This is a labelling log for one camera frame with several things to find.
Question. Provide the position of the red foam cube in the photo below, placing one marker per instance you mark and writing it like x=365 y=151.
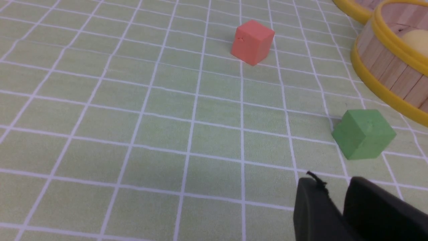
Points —
x=252 y=42

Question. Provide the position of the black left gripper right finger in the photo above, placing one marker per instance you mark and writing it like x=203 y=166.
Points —
x=377 y=215

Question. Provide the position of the yellow bun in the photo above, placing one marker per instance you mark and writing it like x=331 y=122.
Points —
x=418 y=40

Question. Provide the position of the green checkered tablecloth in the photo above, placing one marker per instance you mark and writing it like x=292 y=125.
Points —
x=130 y=120

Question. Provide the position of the green foam cube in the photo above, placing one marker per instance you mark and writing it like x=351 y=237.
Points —
x=363 y=134

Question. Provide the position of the bamboo steamer tray yellow rim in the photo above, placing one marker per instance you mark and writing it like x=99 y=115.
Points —
x=394 y=71

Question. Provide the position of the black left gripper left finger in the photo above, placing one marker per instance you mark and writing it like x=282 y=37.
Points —
x=316 y=217

